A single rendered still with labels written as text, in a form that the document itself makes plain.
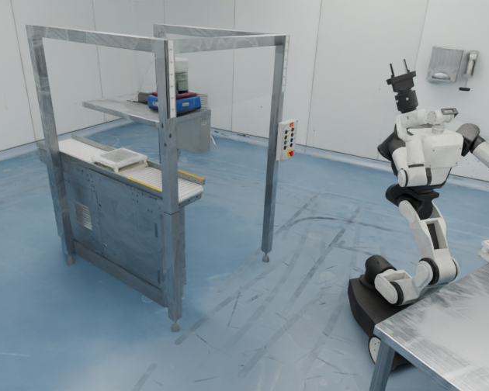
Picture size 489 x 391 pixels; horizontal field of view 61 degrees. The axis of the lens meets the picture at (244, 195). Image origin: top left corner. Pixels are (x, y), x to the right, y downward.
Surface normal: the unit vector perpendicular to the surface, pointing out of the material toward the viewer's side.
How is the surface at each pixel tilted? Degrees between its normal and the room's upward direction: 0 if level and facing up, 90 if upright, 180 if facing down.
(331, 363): 0
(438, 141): 45
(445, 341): 0
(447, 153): 90
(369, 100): 90
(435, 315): 0
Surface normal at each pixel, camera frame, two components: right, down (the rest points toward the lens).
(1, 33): 0.87, 0.23
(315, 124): -0.48, 0.35
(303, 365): 0.04, -0.91
